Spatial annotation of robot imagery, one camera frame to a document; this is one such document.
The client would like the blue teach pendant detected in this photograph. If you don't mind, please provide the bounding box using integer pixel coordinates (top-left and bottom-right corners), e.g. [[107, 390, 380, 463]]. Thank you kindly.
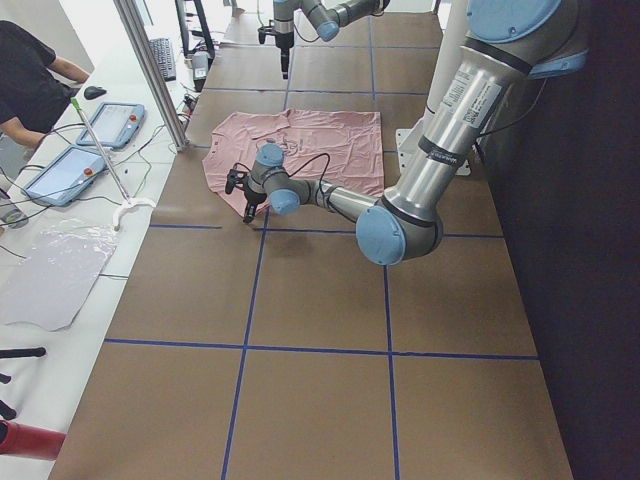
[[88, 102, 146, 150], [21, 146, 106, 207]]

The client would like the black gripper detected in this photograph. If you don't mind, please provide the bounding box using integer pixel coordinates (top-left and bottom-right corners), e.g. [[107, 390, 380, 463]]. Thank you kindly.
[[243, 177, 267, 223], [277, 32, 293, 80]]

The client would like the black computer mouse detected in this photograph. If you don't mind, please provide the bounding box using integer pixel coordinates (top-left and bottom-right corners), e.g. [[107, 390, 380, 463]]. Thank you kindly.
[[83, 86, 107, 100]]

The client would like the red fire extinguisher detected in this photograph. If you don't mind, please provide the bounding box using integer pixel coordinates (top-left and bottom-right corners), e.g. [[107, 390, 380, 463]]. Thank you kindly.
[[0, 420, 66, 460]]

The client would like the person in black shirt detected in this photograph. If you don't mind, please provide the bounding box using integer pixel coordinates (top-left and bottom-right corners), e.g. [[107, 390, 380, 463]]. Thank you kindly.
[[1, 20, 89, 150]]

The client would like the black keyboard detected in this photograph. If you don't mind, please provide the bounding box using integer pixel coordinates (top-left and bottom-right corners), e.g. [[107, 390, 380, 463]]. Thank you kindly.
[[148, 37, 177, 81]]

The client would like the aluminium frame post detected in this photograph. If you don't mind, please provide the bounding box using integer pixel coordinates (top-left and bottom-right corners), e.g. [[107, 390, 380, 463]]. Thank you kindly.
[[113, 0, 189, 152]]

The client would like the white mounting plate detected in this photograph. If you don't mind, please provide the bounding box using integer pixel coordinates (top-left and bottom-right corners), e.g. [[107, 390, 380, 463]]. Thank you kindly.
[[394, 127, 472, 177]]

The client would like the white hooked stick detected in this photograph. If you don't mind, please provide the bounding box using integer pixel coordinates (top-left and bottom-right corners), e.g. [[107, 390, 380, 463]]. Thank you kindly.
[[71, 97, 156, 231]]

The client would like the pink Snoopy t-shirt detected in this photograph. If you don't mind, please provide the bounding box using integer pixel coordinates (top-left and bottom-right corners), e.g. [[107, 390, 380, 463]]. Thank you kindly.
[[202, 109, 384, 214]]

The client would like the clear plastic bag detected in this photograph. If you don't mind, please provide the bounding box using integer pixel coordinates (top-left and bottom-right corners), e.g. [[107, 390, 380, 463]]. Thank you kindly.
[[1, 219, 118, 331]]

